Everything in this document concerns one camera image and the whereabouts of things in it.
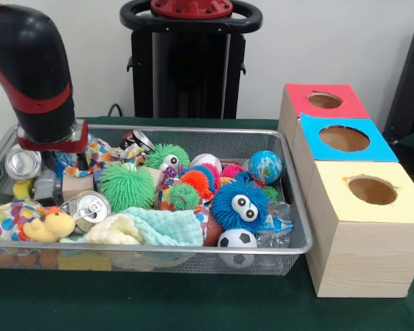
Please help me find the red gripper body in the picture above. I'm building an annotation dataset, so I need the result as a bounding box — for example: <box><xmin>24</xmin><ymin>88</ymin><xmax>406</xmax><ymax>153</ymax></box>
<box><xmin>16</xmin><ymin>119</ymin><xmax>90</xmax><ymax>153</ymax></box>

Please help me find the colourful polka dot cloth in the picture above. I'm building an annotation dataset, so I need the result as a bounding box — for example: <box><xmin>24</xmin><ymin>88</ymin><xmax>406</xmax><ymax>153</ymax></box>
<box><xmin>0</xmin><ymin>199</ymin><xmax>56</xmax><ymax>242</ymax></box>
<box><xmin>63</xmin><ymin>137</ymin><xmax>148</xmax><ymax>179</ymax></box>

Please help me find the crushed printed metal can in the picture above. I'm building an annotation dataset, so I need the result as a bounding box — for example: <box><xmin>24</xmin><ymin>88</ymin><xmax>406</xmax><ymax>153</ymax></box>
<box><xmin>60</xmin><ymin>190</ymin><xmax>112</xmax><ymax>232</ymax></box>

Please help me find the large green spiky ball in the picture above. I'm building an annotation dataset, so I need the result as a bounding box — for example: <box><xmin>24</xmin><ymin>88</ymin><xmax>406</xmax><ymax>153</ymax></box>
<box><xmin>98</xmin><ymin>161</ymin><xmax>159</xmax><ymax>212</ymax></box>

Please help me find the yellow plush duck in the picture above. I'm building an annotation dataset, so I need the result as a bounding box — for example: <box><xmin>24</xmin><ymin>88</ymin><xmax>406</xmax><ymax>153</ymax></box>
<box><xmin>22</xmin><ymin>208</ymin><xmax>77</xmax><ymax>243</ymax></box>

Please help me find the beige wedge block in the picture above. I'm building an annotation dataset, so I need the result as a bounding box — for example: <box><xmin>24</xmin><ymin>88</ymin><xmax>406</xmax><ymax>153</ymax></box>
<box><xmin>148</xmin><ymin>168</ymin><xmax>165</xmax><ymax>191</ymax></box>

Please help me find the wooden box with three holes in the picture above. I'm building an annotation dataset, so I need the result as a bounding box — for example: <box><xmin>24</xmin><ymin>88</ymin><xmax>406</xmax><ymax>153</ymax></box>
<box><xmin>277</xmin><ymin>83</ymin><xmax>414</xmax><ymax>298</ymax></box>

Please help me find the light wooden block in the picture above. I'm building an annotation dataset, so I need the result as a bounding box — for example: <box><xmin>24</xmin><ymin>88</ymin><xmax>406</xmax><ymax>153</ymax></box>
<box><xmin>61</xmin><ymin>168</ymin><xmax>95</xmax><ymax>201</ymax></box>

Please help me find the silver metal can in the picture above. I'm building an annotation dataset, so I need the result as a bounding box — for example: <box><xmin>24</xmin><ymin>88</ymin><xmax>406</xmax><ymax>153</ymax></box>
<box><xmin>5</xmin><ymin>146</ymin><xmax>43</xmax><ymax>182</ymax></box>

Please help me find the cream yellow cloth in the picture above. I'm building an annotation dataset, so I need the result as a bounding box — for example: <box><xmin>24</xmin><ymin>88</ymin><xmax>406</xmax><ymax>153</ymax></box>
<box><xmin>84</xmin><ymin>213</ymin><xmax>144</xmax><ymax>245</ymax></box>

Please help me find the mint green cloth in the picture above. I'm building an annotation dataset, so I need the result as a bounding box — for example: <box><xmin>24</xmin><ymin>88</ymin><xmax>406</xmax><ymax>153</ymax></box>
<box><xmin>119</xmin><ymin>206</ymin><xmax>204</xmax><ymax>246</ymax></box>

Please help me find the blue spiky ball with eyes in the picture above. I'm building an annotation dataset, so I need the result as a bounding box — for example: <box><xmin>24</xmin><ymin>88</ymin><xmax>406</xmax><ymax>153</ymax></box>
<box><xmin>210</xmin><ymin>171</ymin><xmax>270</xmax><ymax>231</ymax></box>

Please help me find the black and white soccer ball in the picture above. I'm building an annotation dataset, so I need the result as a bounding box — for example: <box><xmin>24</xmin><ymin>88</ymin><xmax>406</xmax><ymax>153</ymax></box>
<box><xmin>217</xmin><ymin>228</ymin><xmax>259</xmax><ymax>248</ymax></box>

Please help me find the blue globe ball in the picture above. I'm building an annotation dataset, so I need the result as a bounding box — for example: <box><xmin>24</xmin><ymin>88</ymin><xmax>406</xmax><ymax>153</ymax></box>
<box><xmin>248</xmin><ymin>150</ymin><xmax>283</xmax><ymax>185</ymax></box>

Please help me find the black upright panel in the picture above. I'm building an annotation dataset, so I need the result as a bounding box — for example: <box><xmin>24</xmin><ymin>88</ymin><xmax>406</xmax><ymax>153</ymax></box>
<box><xmin>382</xmin><ymin>22</ymin><xmax>414</xmax><ymax>139</ymax></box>

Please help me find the silver wire mesh bin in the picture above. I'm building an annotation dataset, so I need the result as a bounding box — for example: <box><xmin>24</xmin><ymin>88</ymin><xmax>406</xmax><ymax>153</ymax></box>
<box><xmin>0</xmin><ymin>122</ymin><xmax>314</xmax><ymax>277</ymax></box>

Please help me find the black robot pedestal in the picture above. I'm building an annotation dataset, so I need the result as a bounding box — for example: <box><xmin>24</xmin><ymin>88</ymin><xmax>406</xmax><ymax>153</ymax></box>
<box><xmin>119</xmin><ymin>0</ymin><xmax>264</xmax><ymax>120</ymax></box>

